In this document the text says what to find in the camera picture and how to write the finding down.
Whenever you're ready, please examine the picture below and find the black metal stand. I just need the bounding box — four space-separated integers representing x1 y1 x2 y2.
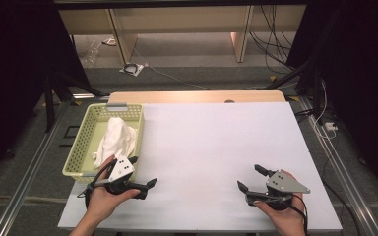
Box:
42 67 110 134
264 58 326 126

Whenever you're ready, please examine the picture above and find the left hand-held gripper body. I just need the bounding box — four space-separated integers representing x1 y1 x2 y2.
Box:
93 155 150 201

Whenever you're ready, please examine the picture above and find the white t-shirt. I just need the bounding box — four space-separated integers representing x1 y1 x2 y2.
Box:
92 116 139 170

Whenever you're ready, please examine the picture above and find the bundle of black cables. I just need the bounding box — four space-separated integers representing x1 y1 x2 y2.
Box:
249 4 296 75

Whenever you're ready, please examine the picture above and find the black curtain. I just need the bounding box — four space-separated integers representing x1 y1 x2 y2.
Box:
0 0 92 185
286 0 378 198

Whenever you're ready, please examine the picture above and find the person's left hand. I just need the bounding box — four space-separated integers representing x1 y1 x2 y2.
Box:
86 154 142 221

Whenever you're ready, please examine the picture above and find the pale green plastic basket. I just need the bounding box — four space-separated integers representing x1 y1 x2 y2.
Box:
62 102 145 183

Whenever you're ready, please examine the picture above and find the white adapter cable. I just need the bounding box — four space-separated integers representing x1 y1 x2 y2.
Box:
313 78 338 141

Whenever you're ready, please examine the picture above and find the right hand-held gripper cable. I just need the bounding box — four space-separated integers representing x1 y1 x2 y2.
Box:
291 195 309 235

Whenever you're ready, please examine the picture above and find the plastic bag with black cable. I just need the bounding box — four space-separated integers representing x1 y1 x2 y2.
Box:
118 62 150 78

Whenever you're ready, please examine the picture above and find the person's right hand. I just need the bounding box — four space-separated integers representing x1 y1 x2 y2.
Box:
252 169 308 236

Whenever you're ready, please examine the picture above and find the thin white floor cable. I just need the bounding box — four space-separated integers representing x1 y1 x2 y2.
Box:
132 45 267 91

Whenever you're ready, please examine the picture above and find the light wooden table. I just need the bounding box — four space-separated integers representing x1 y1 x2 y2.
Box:
107 90 287 104

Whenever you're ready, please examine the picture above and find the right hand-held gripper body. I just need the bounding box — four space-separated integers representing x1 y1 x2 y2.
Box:
245 169 311 211

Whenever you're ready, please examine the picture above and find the left hand-held gripper cable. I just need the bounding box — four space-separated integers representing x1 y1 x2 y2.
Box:
77 160 116 210

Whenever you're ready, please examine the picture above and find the clear plastic bag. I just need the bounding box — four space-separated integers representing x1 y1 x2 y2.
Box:
78 38 102 68

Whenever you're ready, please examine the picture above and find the aluminium floor rail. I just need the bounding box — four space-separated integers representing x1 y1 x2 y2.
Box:
299 96 378 236
0 97 75 236

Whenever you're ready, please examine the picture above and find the hand-held gripper cable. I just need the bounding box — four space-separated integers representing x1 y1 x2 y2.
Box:
291 195 309 235
77 160 116 210

